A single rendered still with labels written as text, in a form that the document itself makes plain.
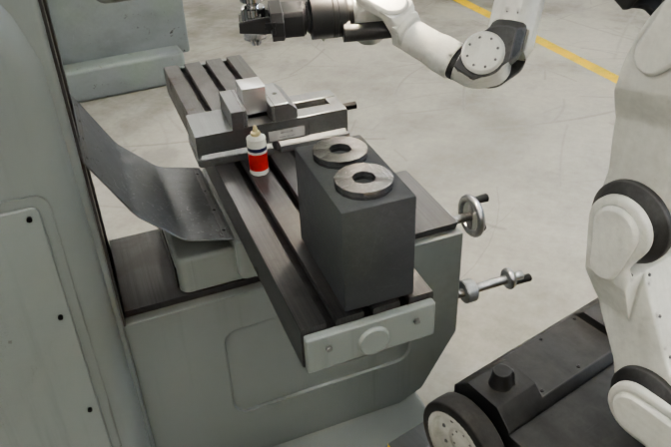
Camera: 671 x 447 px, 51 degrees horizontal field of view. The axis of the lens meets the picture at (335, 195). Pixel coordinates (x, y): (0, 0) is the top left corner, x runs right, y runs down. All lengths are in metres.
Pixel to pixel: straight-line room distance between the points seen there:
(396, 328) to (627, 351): 0.44
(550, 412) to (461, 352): 0.93
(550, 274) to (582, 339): 1.15
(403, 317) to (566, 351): 0.54
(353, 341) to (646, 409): 0.52
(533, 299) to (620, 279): 1.40
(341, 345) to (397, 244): 0.18
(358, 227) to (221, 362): 0.70
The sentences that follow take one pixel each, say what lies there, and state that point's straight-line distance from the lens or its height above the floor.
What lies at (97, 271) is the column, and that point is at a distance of 1.38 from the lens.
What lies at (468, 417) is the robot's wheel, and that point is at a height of 0.60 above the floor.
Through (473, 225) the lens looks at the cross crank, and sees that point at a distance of 1.87.
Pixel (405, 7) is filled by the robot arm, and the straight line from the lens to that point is 1.37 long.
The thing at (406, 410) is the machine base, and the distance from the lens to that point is 1.94.
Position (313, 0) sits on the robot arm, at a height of 1.28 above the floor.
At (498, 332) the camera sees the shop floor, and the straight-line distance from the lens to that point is 2.47.
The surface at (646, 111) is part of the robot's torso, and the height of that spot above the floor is 1.21.
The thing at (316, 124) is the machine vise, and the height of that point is 0.98.
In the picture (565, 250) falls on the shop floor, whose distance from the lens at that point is 2.89.
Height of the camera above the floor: 1.67
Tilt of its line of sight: 32 degrees down
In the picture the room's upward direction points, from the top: 2 degrees counter-clockwise
